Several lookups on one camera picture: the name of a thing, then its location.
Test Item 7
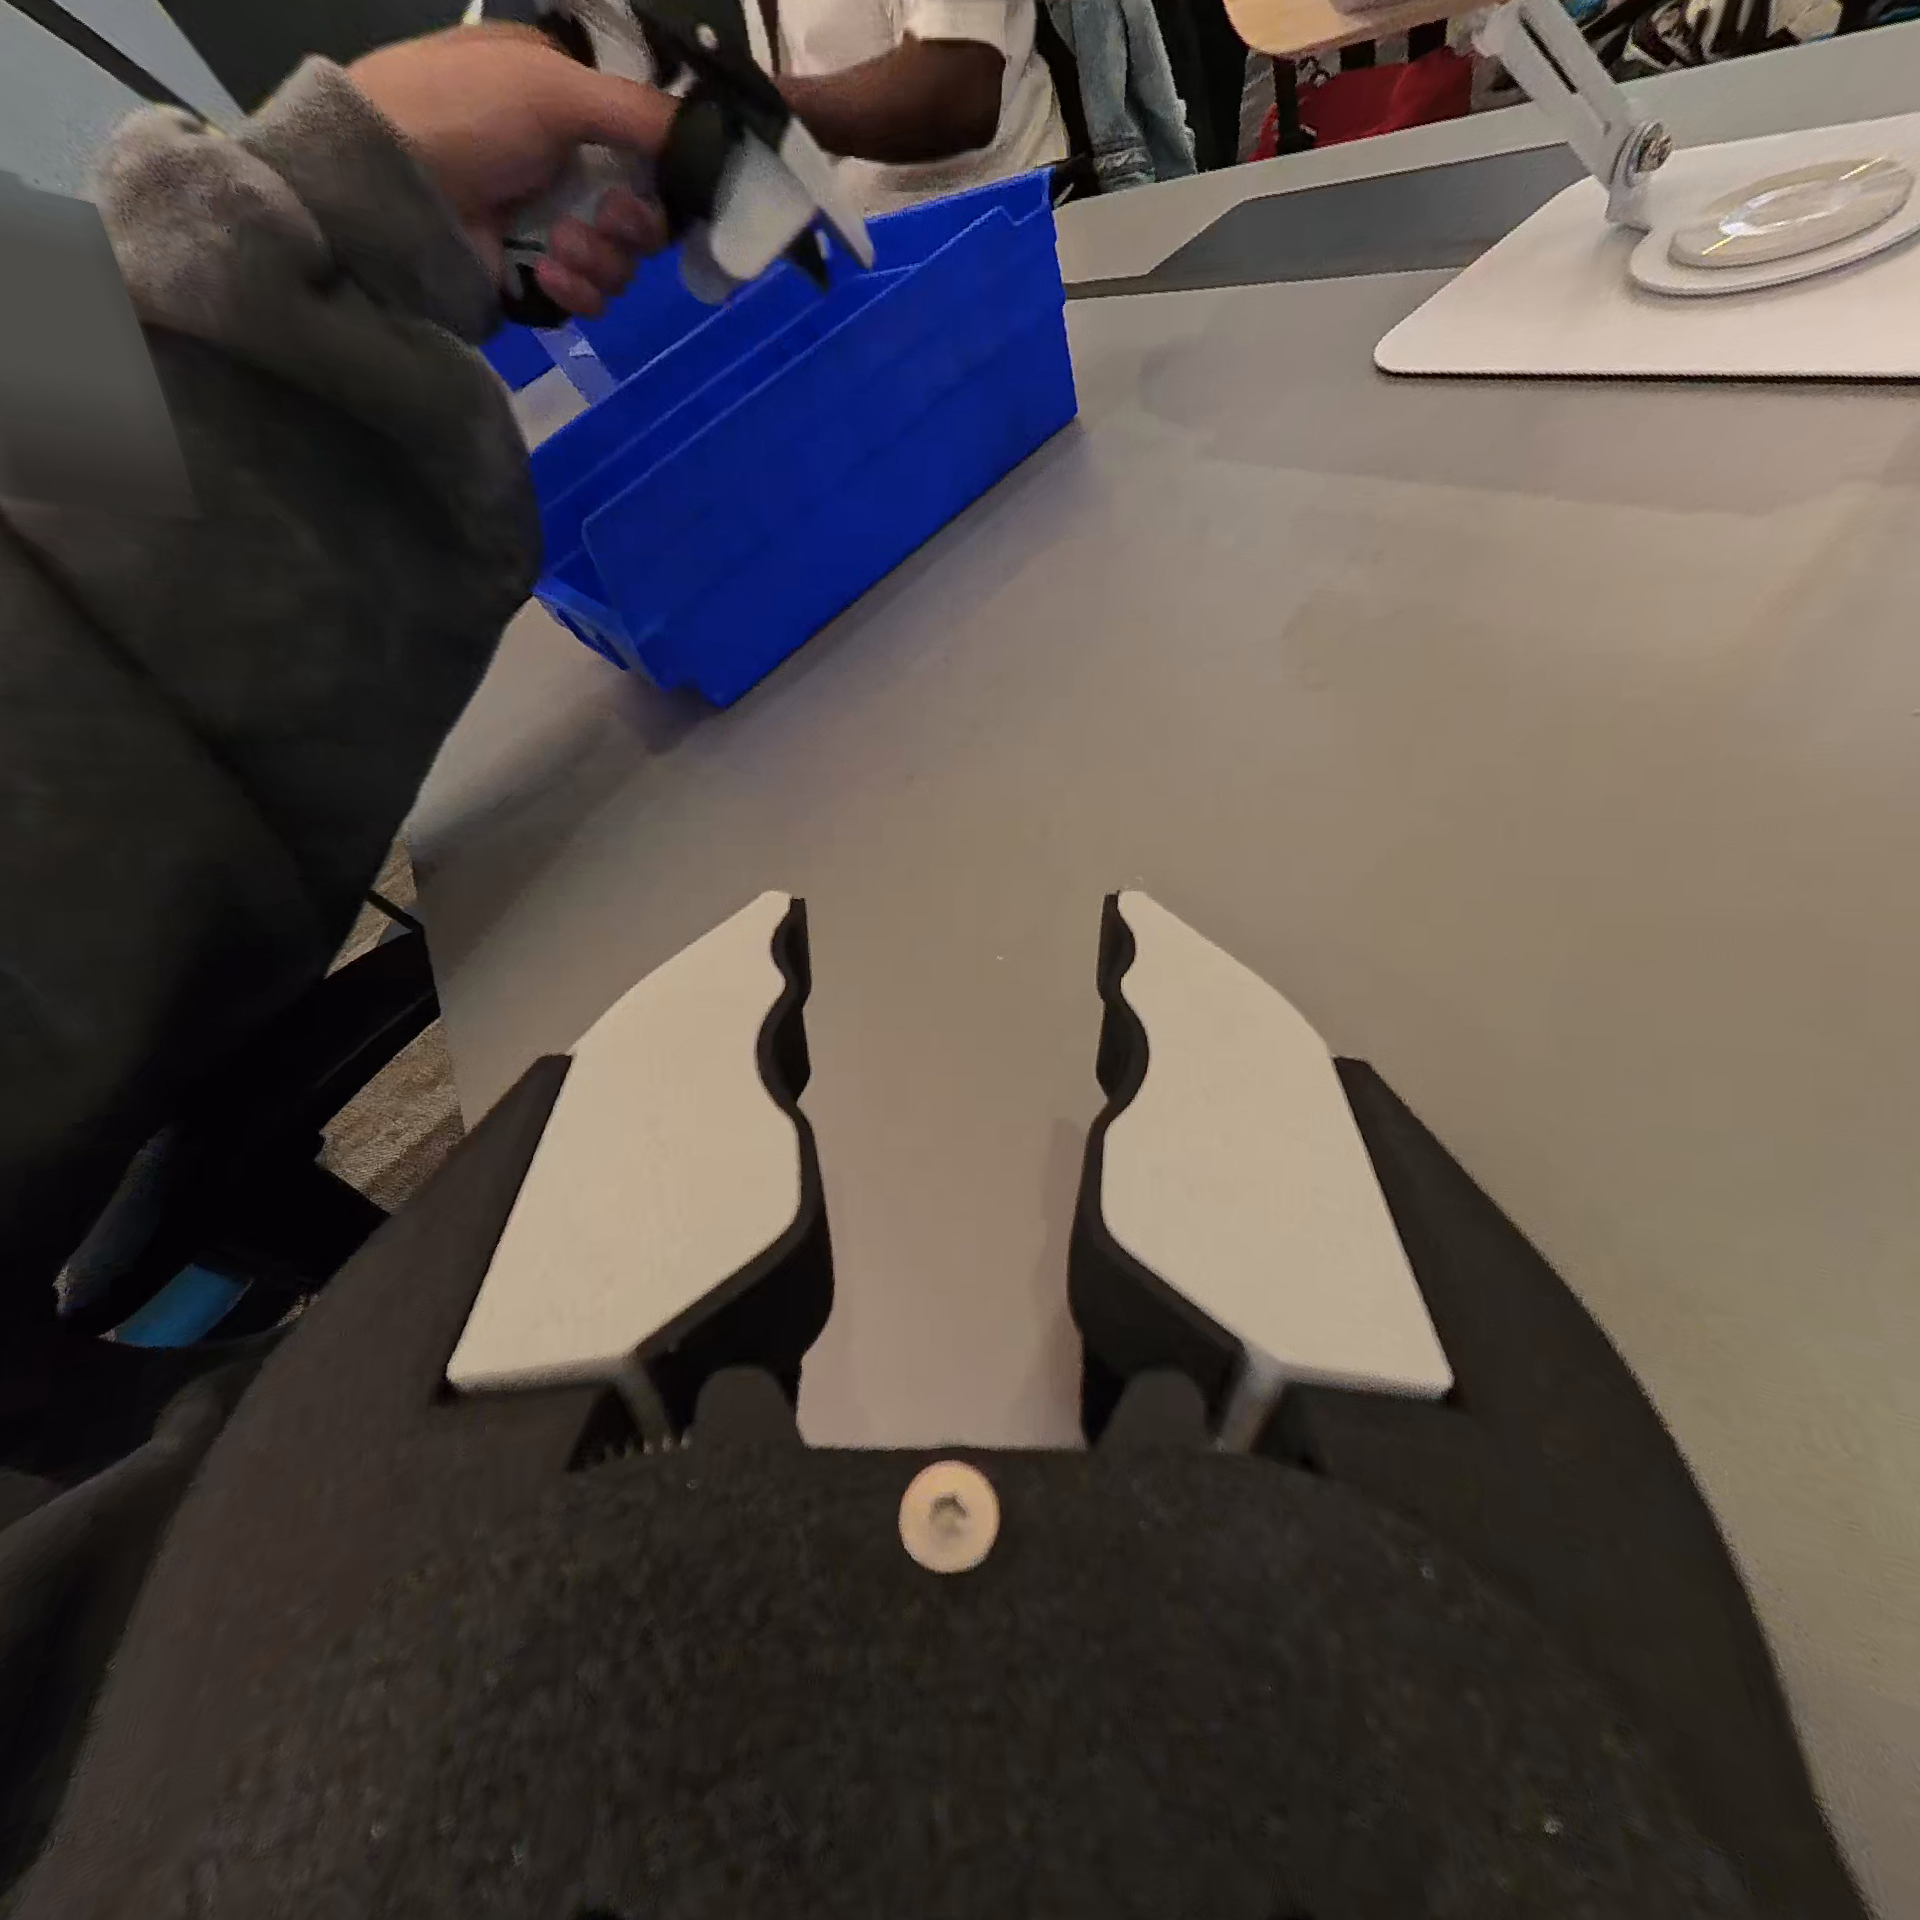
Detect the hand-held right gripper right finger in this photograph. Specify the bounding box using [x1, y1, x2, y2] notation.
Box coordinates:
[1065, 892, 1456, 1453]

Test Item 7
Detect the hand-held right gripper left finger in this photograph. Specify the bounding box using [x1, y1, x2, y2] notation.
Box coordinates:
[443, 892, 835, 1442]

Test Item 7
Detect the blue plastic bin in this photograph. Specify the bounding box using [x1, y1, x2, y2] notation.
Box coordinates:
[480, 167, 1078, 712]

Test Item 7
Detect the person's left forearm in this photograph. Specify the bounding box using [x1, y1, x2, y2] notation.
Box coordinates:
[0, 57, 543, 1202]

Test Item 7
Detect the grey desk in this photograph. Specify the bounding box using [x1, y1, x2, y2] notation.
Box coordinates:
[405, 23, 1920, 1920]

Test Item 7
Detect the person's left hand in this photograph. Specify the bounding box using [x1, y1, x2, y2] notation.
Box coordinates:
[345, 23, 675, 321]

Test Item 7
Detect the grey blue jacket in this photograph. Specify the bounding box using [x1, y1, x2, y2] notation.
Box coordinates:
[1049, 0, 1201, 189]

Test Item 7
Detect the red bag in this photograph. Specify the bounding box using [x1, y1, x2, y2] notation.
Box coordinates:
[1253, 47, 1478, 161]

